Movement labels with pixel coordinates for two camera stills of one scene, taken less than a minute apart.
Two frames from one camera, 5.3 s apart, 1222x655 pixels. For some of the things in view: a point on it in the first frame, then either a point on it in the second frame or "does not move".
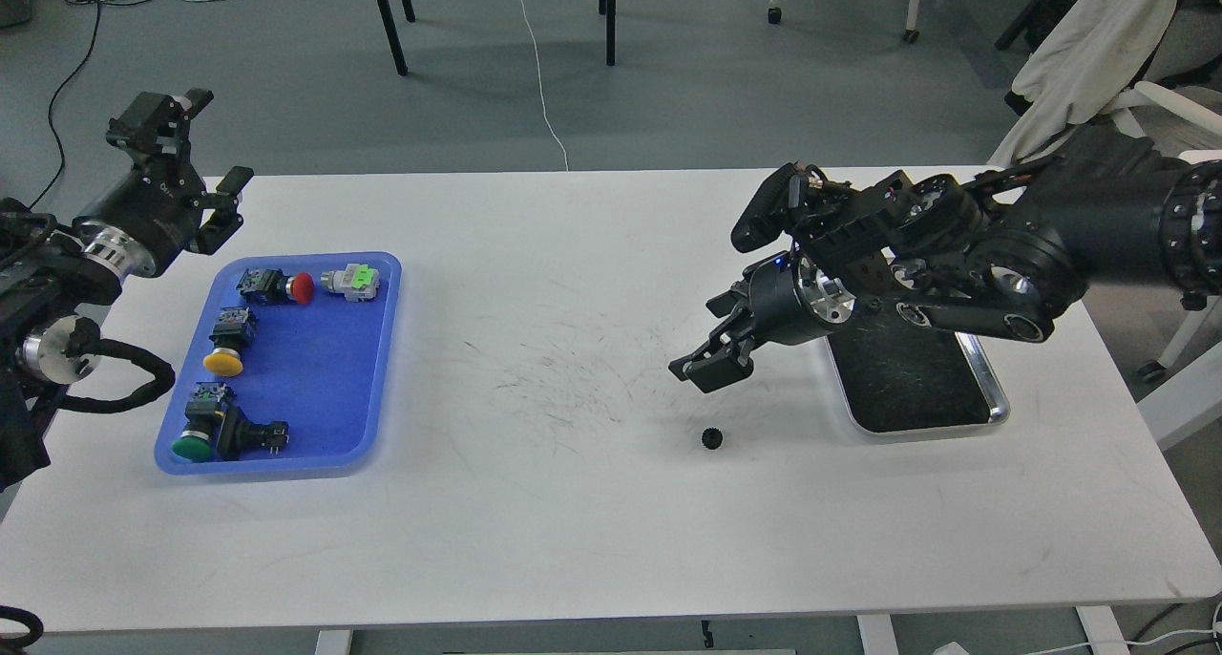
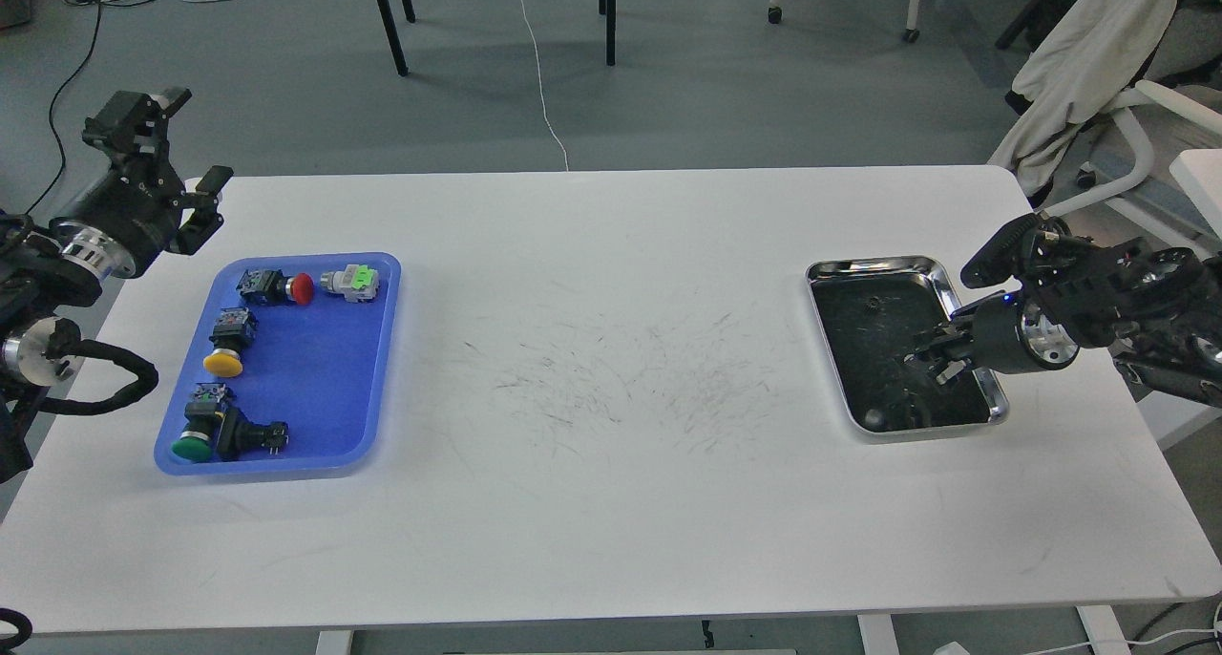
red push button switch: x=271 y=286 does not move
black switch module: x=240 y=436 does not move
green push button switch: x=203 y=412 does not move
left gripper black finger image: x=156 y=128 to x=134 y=126
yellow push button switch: x=235 y=328 does not move
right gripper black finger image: x=738 y=297 to x=948 y=338
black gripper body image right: x=793 y=300 to x=998 y=347
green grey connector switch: x=358 y=282 does not move
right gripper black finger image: x=719 y=362 to x=952 y=369
